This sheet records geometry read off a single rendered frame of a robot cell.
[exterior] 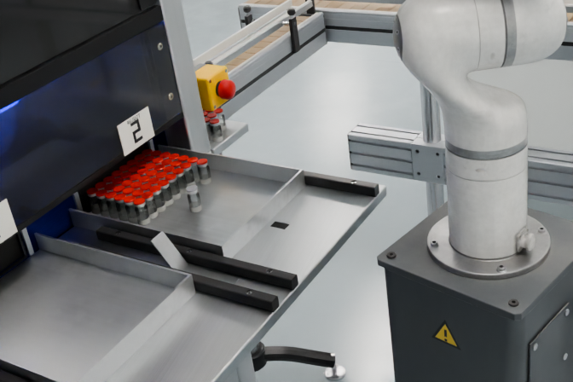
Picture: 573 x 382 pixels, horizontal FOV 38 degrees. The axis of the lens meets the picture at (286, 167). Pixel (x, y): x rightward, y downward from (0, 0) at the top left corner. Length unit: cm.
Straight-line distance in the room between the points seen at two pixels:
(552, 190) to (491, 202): 102
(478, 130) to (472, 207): 13
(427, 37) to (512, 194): 28
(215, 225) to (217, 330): 28
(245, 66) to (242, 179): 46
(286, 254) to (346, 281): 141
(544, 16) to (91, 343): 77
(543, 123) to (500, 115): 167
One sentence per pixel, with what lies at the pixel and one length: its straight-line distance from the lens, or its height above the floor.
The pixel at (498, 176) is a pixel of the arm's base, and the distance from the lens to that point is 123.
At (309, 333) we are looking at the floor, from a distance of 256.
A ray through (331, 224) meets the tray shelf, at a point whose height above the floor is 88.
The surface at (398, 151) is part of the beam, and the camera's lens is 238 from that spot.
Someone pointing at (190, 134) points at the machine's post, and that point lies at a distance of 164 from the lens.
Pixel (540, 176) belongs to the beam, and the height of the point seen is 50.
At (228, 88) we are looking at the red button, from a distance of 167.
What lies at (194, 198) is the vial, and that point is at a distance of 148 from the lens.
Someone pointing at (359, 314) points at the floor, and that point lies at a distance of 261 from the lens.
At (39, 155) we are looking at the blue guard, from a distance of 136.
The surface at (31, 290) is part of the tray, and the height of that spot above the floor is 88.
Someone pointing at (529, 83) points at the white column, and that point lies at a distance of 282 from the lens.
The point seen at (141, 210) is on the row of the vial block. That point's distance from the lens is 147.
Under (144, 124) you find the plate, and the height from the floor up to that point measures 102.
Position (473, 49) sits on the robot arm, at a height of 122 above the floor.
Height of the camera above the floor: 163
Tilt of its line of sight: 28 degrees down
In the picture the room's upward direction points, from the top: 9 degrees counter-clockwise
